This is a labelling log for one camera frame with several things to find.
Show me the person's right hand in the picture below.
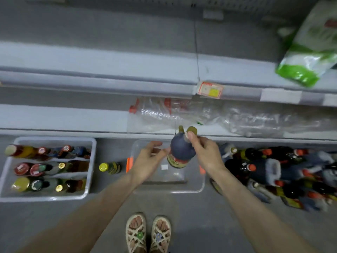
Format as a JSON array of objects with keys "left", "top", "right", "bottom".
[{"left": 187, "top": 131, "right": 227, "bottom": 181}]

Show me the person's left hand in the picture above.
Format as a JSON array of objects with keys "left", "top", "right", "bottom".
[{"left": 129, "top": 141, "right": 171, "bottom": 186}]

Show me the clear plastic bin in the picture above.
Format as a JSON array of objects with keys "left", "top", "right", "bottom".
[{"left": 125, "top": 138, "right": 207, "bottom": 194}]

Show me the green-label oyster sauce bottle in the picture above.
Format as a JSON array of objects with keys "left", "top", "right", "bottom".
[{"left": 98, "top": 162, "right": 122, "bottom": 175}]

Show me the group of bottles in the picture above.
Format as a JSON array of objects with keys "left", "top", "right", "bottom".
[{"left": 211, "top": 144, "right": 337, "bottom": 212}]

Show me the white metal store shelving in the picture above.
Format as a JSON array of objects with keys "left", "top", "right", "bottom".
[{"left": 0, "top": 0, "right": 337, "bottom": 145}]

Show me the person's right forearm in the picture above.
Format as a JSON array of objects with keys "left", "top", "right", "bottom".
[{"left": 212, "top": 168, "right": 319, "bottom": 253}]

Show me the pack of clear empty bottles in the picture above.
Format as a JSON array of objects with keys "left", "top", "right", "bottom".
[{"left": 127, "top": 96, "right": 337, "bottom": 139}]

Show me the grey floor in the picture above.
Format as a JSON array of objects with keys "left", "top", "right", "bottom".
[{"left": 0, "top": 131, "right": 337, "bottom": 253}]

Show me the person's left beige sandal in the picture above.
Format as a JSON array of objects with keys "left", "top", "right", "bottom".
[{"left": 125, "top": 212, "right": 148, "bottom": 253}]

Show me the white green bag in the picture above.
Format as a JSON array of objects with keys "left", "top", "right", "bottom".
[
  {"left": 276, "top": 25, "right": 297, "bottom": 48},
  {"left": 275, "top": 0, "right": 337, "bottom": 88}
]

